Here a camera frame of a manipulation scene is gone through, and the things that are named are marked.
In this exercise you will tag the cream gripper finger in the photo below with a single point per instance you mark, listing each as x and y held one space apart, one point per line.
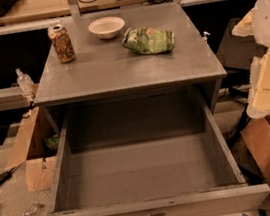
259 94

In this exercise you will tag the green jalapeno chip bag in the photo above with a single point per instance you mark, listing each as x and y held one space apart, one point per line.
148 40

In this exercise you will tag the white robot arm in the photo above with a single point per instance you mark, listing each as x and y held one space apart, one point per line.
257 23

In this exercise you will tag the open grey top drawer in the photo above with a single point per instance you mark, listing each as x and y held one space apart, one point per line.
162 155

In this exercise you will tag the black folding chair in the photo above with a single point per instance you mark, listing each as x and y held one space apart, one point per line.
236 55

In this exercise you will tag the small white pump bottle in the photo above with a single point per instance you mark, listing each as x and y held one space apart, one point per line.
206 36

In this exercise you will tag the grey cabinet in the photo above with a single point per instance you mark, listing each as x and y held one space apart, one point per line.
105 68

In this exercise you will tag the white bowl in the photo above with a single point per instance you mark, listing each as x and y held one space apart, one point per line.
107 27

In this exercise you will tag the patterned soda can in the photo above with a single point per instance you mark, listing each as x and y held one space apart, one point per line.
61 41

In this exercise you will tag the left cardboard box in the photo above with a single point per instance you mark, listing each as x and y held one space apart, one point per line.
29 149

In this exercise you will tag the clear sanitizer bottle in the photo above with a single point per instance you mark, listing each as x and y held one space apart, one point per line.
24 81

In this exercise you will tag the black power adapter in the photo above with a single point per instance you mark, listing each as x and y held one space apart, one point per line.
4 176

